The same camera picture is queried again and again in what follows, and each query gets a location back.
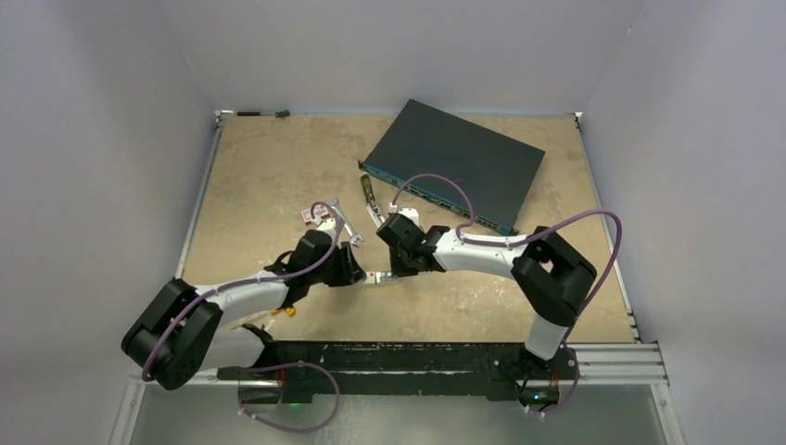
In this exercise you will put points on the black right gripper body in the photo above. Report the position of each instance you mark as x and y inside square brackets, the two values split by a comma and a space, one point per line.
[400, 264]

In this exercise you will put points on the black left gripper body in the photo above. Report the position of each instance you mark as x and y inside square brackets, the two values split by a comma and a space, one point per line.
[331, 272]

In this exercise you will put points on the white staple box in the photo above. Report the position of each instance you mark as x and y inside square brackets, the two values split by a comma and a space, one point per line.
[371, 278]

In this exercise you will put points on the green and white stapler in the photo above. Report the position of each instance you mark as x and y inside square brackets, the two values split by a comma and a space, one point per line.
[371, 204]

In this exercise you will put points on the white staple box tray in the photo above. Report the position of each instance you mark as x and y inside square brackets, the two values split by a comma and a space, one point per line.
[386, 278]

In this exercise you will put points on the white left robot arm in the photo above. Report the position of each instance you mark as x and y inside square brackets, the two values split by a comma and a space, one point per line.
[176, 334]

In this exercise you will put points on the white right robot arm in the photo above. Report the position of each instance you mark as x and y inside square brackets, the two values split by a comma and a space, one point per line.
[553, 276]

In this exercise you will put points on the silver open-end wrench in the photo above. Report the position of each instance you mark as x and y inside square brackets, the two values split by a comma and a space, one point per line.
[355, 238]

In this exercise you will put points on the red staple box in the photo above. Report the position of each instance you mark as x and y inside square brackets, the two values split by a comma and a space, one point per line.
[307, 216]

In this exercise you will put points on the yellow black pliers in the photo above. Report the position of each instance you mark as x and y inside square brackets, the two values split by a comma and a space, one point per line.
[289, 311]

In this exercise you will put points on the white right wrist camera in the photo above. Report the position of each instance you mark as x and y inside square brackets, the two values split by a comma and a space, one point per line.
[410, 213]

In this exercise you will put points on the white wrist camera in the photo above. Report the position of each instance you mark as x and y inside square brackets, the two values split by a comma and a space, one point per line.
[325, 221]
[410, 213]

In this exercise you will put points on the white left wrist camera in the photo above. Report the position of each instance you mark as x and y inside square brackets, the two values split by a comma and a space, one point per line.
[325, 221]

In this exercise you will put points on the dark blue network switch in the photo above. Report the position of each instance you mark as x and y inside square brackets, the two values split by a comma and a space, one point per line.
[457, 165]

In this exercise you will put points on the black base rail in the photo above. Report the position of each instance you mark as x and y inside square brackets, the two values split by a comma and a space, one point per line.
[497, 371]

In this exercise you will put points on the black screwdriver at wall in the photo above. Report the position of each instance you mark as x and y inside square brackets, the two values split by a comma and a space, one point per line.
[280, 114]

